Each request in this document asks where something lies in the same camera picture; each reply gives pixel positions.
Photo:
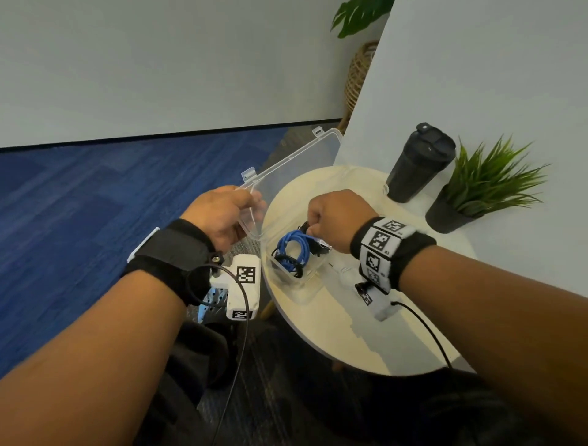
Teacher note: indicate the person's right forearm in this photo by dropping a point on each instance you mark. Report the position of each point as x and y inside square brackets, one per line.
[505, 331]

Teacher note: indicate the clear plastic storage bin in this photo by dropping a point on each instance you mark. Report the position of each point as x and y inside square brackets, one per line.
[298, 170]

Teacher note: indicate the person's left forearm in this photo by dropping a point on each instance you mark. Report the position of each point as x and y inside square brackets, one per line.
[82, 367]

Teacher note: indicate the person's right hand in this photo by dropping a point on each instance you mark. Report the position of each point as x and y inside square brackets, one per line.
[340, 220]

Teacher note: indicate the small potted grass plant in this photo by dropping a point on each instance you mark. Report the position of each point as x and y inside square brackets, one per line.
[487, 184]

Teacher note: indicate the person's left hand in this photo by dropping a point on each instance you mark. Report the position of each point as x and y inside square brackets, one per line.
[220, 216]

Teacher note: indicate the black tumbler with lid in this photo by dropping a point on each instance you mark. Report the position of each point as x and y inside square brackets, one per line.
[418, 170]

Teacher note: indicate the black marker wristband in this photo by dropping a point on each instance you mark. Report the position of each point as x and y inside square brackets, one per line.
[174, 257]
[409, 252]

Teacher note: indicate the blue patterned shoe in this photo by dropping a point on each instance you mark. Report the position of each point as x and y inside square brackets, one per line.
[213, 303]

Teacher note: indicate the round white table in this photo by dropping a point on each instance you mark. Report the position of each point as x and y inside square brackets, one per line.
[358, 340]

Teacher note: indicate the large leafy green plant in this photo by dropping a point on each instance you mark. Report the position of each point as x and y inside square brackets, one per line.
[358, 18]

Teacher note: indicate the person's dark trousers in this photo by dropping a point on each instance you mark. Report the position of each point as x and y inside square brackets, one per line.
[321, 404]

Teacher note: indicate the small clear plastic piece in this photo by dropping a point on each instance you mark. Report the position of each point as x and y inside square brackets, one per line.
[342, 271]

